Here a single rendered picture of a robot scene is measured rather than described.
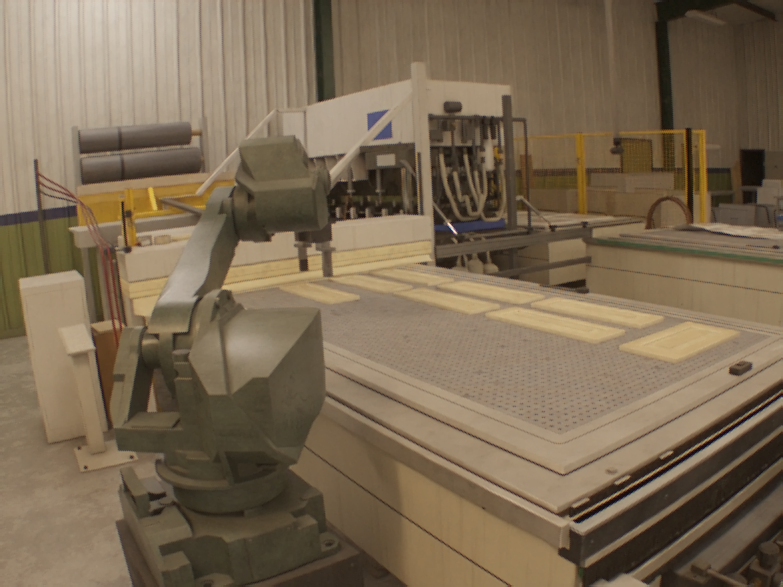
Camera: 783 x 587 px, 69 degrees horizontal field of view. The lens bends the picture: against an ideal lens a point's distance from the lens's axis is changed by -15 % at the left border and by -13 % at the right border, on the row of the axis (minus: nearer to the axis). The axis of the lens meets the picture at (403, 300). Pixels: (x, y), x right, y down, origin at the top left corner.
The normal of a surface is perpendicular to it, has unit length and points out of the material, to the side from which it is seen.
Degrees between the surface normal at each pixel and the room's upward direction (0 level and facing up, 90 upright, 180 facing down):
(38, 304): 90
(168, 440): 90
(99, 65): 90
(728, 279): 90
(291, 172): 77
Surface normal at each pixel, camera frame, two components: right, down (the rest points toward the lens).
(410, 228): 0.56, 0.14
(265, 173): -0.03, -0.02
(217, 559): -0.17, 0.21
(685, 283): -0.83, 0.15
